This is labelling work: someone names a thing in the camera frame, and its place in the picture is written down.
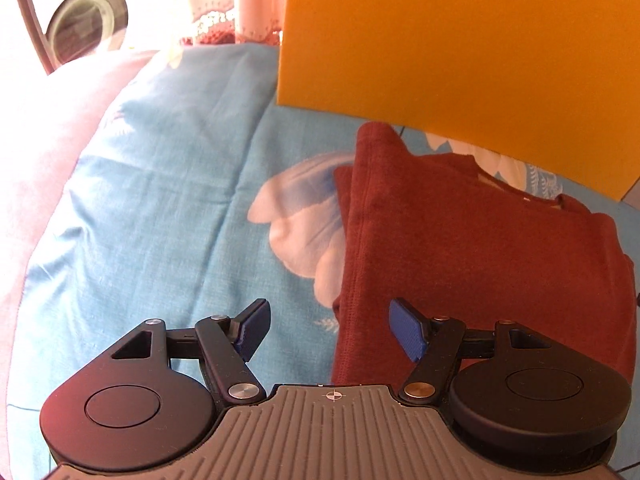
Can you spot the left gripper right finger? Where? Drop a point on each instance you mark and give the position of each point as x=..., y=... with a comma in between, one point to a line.
x=432, y=344

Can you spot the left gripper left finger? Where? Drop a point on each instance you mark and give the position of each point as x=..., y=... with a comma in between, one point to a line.
x=226, y=345

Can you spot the dark red knit sweater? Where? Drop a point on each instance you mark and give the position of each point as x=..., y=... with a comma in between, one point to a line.
x=439, y=232

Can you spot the light blue floral bedsheet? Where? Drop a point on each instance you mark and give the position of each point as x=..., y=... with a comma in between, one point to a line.
x=199, y=194

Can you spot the pink pillow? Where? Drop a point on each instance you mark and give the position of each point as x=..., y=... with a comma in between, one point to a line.
x=43, y=131

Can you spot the orange storage box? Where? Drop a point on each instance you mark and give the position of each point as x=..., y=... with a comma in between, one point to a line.
x=551, y=82

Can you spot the pink lace curtain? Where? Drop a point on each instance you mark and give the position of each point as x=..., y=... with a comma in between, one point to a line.
x=236, y=22

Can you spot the white washing machine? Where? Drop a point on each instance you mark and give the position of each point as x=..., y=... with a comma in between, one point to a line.
x=77, y=28

